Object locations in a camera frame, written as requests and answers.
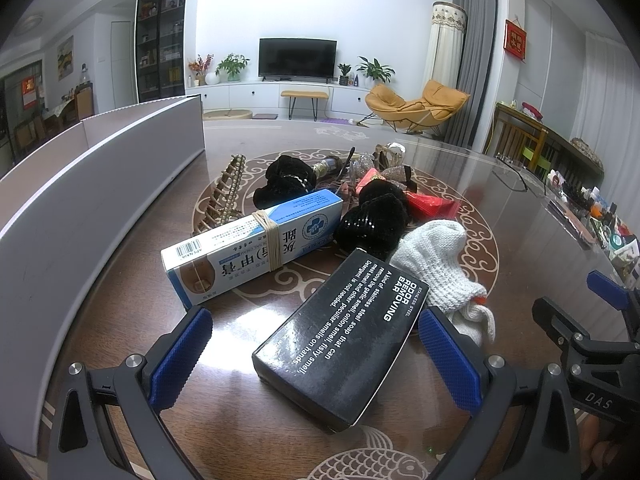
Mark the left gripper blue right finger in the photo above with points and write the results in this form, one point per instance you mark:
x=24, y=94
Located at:
x=545, y=443

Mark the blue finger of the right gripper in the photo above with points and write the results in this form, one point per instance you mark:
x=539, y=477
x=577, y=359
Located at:
x=560, y=327
x=612, y=293

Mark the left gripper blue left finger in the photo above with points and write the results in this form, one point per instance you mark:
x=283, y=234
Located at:
x=84, y=443

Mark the gold beaded hair clip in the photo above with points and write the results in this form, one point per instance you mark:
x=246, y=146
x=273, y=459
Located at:
x=218, y=204

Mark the black eyeglasses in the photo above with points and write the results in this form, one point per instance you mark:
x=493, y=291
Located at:
x=516, y=178

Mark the white knitted glove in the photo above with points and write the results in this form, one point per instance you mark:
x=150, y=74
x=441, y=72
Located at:
x=430, y=253

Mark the red folded paper packet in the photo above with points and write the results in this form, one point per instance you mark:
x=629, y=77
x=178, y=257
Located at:
x=420, y=206

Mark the wooden dining chair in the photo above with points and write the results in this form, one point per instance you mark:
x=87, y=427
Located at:
x=520, y=137

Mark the blue white medicine box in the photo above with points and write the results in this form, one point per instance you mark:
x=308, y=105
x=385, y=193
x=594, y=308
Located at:
x=207, y=265

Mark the black odor removing bar box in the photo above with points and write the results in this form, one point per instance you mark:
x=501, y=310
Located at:
x=333, y=353

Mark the grey storage bin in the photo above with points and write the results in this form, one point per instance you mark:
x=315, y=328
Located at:
x=64, y=210

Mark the gold rhinestone hair clip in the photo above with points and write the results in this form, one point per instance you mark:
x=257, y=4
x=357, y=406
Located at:
x=389, y=161

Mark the yellow lounge chair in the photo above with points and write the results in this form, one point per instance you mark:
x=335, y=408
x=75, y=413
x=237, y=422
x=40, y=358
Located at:
x=435, y=105

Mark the small bronze bottle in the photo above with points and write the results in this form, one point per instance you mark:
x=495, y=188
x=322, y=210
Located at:
x=329, y=167

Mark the black velvet scrunchie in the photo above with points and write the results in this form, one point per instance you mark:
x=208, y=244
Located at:
x=287, y=178

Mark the white tv cabinet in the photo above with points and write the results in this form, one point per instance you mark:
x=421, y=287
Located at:
x=264, y=97

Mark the white standing air conditioner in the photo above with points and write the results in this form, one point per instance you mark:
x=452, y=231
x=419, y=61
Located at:
x=445, y=43

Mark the green potted plant right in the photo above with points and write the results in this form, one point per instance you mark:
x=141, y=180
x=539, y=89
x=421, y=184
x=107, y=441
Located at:
x=375, y=70

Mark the green potted plant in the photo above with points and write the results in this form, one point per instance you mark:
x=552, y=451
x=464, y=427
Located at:
x=375, y=70
x=232, y=66

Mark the small potted plant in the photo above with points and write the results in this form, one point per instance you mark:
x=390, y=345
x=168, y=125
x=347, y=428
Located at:
x=345, y=70

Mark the grey curtain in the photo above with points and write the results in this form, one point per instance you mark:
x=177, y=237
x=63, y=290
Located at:
x=481, y=17

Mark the wooden bench with black legs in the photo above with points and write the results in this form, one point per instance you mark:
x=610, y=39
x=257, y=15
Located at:
x=304, y=103

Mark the black flat television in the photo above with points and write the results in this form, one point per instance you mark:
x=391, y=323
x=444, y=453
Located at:
x=296, y=58

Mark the red flower vase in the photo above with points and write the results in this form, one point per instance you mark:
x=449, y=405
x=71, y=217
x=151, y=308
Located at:
x=200, y=66

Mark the green potted plant left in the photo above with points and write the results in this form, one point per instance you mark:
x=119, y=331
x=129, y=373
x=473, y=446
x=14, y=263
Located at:
x=232, y=66

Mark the dark glass display cabinet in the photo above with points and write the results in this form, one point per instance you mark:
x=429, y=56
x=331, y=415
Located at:
x=158, y=49

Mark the red wall hanging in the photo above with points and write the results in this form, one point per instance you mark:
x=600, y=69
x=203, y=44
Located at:
x=514, y=41

